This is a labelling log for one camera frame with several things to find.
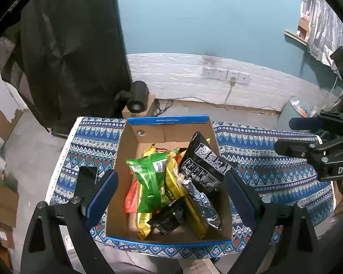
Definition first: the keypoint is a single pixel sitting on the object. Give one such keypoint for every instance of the wooden window sill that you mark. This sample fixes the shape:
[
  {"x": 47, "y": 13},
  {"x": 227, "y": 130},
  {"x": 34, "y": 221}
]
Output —
[{"x": 295, "y": 36}]

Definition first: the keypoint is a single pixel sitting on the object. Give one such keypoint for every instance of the white wall socket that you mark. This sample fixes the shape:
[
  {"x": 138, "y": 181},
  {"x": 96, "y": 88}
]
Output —
[
  {"x": 245, "y": 78},
  {"x": 221, "y": 74},
  {"x": 233, "y": 75},
  {"x": 209, "y": 72}
]

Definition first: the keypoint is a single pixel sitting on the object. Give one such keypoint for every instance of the small cardboard box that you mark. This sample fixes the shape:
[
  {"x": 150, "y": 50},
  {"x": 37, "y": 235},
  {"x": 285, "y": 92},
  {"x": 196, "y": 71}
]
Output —
[{"x": 152, "y": 105}]

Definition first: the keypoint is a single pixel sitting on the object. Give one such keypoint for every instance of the green snack packet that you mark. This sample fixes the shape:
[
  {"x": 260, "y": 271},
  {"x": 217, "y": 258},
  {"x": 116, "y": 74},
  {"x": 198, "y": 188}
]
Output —
[{"x": 148, "y": 177}]

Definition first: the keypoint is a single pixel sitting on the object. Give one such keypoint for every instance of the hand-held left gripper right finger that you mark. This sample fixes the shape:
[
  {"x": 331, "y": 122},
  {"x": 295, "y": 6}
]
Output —
[{"x": 240, "y": 202}]

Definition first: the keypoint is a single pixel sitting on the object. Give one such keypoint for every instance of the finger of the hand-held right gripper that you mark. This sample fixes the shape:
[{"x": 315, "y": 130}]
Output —
[
  {"x": 297, "y": 147},
  {"x": 303, "y": 124}
]

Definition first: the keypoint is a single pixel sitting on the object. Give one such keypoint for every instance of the gold snack packet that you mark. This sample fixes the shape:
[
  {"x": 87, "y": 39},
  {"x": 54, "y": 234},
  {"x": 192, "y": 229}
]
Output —
[{"x": 175, "y": 185}]

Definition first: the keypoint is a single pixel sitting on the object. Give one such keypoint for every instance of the cardboard box on sill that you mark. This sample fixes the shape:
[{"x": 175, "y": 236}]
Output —
[{"x": 303, "y": 24}]

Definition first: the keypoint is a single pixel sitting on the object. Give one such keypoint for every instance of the orange snack packet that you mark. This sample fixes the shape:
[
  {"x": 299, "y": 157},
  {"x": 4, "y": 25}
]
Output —
[{"x": 131, "y": 197}]

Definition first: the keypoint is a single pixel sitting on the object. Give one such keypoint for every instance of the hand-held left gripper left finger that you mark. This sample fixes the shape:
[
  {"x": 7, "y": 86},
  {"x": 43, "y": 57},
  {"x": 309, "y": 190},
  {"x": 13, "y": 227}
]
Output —
[{"x": 101, "y": 199}]

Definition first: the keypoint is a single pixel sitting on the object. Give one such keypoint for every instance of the small black snack packet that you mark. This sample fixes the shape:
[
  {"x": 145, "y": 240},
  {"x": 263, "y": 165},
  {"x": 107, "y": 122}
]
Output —
[{"x": 167, "y": 217}]

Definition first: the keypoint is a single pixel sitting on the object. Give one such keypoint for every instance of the blue-edged cardboard box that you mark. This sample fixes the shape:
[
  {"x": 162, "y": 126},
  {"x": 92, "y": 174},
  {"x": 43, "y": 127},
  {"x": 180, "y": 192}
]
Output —
[{"x": 148, "y": 135}]

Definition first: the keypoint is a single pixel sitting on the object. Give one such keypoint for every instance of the grey trash bin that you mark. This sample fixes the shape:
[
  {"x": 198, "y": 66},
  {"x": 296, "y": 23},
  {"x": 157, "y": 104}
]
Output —
[{"x": 291, "y": 114}]

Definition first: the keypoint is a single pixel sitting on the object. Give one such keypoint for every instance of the black cylinder device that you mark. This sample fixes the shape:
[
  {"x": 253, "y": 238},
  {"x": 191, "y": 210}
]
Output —
[{"x": 137, "y": 97}]

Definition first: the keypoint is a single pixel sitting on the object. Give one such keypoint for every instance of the black backdrop cloth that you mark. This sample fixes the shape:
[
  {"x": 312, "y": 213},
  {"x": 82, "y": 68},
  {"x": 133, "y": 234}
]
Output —
[{"x": 74, "y": 48}]

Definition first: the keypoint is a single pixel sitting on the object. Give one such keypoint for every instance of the flat cardboard piece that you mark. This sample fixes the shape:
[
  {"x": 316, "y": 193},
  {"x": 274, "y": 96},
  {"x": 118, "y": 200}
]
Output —
[{"x": 4, "y": 204}]

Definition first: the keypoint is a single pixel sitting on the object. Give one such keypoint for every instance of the silver curtain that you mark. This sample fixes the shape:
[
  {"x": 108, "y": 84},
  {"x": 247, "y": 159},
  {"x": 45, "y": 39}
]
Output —
[{"x": 320, "y": 20}]

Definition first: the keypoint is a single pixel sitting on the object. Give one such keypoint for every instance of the blue patterned tablecloth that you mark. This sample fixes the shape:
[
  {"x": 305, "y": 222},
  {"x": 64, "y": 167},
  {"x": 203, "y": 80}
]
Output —
[{"x": 260, "y": 159}]

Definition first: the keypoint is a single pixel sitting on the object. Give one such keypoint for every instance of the silver snack packet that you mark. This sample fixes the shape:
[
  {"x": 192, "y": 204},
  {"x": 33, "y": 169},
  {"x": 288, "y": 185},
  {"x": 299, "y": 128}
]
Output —
[{"x": 201, "y": 202}]

